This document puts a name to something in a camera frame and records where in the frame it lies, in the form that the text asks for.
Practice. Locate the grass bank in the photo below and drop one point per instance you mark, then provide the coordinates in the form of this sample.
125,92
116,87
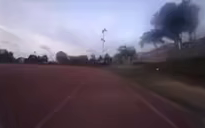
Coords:
176,86

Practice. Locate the row of trees and buildings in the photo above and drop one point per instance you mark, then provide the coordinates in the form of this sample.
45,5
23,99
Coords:
0,56

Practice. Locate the tall light mast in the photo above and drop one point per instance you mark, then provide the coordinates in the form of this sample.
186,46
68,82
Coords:
103,40

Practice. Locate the pale wall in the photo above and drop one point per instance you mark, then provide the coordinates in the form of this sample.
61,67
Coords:
163,52

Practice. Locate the small dark tree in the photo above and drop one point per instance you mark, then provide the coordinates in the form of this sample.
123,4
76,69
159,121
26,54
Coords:
125,54

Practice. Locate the red running track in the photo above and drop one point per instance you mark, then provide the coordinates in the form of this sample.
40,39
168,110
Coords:
30,96

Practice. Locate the large dark tree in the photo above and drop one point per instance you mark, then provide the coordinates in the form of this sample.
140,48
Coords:
173,20

